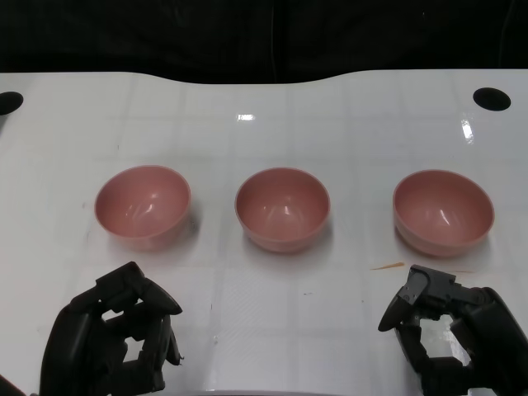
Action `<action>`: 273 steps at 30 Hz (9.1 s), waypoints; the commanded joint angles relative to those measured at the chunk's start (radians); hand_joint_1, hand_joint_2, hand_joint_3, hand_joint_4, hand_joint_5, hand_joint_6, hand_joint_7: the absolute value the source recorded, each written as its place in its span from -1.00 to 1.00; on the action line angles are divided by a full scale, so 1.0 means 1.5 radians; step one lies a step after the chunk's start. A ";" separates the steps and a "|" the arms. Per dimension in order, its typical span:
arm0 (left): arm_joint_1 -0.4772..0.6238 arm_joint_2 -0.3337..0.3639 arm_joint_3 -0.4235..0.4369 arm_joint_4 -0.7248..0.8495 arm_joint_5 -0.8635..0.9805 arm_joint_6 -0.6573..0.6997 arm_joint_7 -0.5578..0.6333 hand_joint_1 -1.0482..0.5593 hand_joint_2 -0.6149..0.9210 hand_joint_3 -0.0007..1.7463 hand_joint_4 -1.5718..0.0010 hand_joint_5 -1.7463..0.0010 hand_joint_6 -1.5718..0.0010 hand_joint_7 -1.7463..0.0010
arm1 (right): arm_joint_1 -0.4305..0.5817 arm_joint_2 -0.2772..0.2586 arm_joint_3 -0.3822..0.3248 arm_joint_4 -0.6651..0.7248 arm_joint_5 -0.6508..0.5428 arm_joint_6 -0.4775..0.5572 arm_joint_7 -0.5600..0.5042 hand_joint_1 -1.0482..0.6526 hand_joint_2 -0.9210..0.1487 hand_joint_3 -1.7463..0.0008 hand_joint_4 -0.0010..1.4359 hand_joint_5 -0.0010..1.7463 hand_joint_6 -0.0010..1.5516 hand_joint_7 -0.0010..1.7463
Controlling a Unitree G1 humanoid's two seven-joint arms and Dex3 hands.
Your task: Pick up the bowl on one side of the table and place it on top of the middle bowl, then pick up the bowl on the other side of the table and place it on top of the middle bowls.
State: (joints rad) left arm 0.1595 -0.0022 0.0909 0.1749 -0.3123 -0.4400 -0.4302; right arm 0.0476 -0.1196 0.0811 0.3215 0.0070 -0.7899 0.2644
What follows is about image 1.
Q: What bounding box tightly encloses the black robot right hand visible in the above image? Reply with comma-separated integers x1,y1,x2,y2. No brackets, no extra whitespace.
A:
377,264,528,396

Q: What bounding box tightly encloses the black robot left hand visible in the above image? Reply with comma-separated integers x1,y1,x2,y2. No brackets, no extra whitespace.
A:
39,261,185,396

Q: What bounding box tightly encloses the pink plastic bowl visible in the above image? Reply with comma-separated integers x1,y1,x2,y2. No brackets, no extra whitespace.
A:
234,166,332,254
94,164,192,252
392,168,495,259

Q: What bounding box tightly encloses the black backdrop cloth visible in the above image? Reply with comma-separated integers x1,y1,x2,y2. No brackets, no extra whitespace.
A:
0,0,528,86

